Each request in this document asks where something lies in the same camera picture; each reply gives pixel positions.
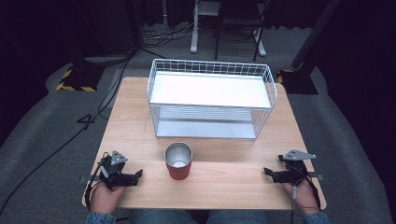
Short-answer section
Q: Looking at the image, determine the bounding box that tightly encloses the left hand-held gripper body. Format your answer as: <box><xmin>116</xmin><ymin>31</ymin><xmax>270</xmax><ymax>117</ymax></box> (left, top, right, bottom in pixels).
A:
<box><xmin>98</xmin><ymin>150</ymin><xmax>139</xmax><ymax>189</ymax></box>

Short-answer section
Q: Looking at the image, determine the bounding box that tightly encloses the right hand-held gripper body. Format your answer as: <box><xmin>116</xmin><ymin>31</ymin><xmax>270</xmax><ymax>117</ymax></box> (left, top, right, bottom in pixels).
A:
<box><xmin>271</xmin><ymin>148</ymin><xmax>318</xmax><ymax>185</ymax></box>

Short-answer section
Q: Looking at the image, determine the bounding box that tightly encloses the person's right hand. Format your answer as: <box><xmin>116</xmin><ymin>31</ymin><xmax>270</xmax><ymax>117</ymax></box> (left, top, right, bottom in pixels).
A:
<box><xmin>281</xmin><ymin>178</ymin><xmax>321</xmax><ymax>217</ymax></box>

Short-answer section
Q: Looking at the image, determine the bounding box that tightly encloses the person's left hand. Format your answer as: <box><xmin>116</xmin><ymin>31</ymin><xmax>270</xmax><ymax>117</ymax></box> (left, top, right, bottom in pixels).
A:
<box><xmin>90</xmin><ymin>180</ymin><xmax>127</xmax><ymax>216</ymax></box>

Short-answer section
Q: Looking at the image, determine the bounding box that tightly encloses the red cup with steel inside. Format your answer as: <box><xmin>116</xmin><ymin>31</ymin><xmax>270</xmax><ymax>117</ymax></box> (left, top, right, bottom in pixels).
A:
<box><xmin>163</xmin><ymin>141</ymin><xmax>194</xmax><ymax>181</ymax></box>

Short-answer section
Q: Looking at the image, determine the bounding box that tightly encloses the black stand with slanted pole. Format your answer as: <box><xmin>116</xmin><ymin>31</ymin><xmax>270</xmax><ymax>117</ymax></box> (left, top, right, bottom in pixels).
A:
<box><xmin>276</xmin><ymin>0</ymin><xmax>343</xmax><ymax>96</ymax></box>

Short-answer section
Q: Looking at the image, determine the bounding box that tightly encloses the black base with striped tape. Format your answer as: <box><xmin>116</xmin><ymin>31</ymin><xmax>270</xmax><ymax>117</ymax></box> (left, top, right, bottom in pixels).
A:
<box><xmin>55</xmin><ymin>59</ymin><xmax>106</xmax><ymax>93</ymax></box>

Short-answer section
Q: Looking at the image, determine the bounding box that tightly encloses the black folding chair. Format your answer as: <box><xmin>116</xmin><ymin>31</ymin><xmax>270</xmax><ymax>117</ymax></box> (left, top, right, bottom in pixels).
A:
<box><xmin>213</xmin><ymin>0</ymin><xmax>271</xmax><ymax>63</ymax></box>

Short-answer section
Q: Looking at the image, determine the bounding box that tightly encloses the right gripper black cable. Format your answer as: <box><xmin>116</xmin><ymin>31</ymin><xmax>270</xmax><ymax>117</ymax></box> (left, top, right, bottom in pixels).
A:
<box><xmin>290</xmin><ymin>166</ymin><xmax>322</xmax><ymax>224</ymax></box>

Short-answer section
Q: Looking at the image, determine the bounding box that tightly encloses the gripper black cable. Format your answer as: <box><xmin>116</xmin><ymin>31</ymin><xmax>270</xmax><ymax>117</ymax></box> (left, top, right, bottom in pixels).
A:
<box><xmin>83</xmin><ymin>151</ymin><xmax>110</xmax><ymax>214</ymax></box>
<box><xmin>290</xmin><ymin>166</ymin><xmax>322</xmax><ymax>224</ymax></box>

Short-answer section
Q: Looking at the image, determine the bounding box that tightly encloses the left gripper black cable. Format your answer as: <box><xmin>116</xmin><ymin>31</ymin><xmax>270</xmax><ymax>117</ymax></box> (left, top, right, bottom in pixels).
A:
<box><xmin>83</xmin><ymin>151</ymin><xmax>110</xmax><ymax>214</ymax></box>

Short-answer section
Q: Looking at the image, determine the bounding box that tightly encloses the long black floor cable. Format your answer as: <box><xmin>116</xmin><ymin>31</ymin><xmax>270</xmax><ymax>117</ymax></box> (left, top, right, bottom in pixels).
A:
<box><xmin>0</xmin><ymin>50</ymin><xmax>135</xmax><ymax>217</ymax></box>

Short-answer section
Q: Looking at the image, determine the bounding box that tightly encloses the white wire shelf rack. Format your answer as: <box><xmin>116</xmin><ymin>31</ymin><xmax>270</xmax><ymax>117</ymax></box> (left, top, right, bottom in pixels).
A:
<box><xmin>146</xmin><ymin>58</ymin><xmax>279</xmax><ymax>141</ymax></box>

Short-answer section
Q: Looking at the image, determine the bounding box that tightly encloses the bundle of floor cables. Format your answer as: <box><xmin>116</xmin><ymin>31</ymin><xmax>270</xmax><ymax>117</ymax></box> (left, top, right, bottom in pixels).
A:
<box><xmin>141</xmin><ymin>17</ymin><xmax>200</xmax><ymax>49</ymax></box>

